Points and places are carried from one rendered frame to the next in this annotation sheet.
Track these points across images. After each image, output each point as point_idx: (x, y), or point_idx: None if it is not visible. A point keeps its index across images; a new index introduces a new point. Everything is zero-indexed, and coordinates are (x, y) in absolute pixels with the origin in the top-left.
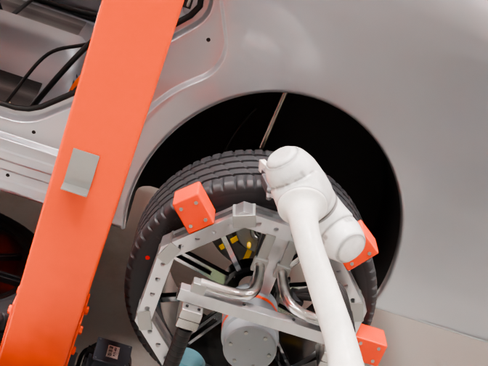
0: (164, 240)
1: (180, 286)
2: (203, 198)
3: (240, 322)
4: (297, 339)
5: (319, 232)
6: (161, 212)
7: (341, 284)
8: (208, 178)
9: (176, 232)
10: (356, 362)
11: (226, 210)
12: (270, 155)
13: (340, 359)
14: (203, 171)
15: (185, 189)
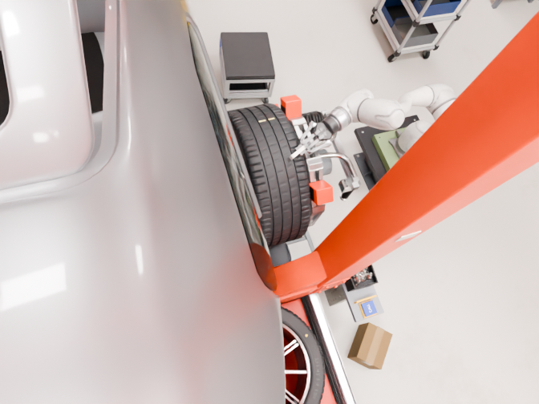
0: (318, 210)
1: (357, 187)
2: (325, 185)
3: (327, 165)
4: None
5: (403, 103)
6: (308, 216)
7: (306, 115)
8: (296, 191)
9: (314, 204)
10: (417, 92)
11: (312, 175)
12: (395, 125)
13: (418, 98)
14: (284, 198)
15: (322, 197)
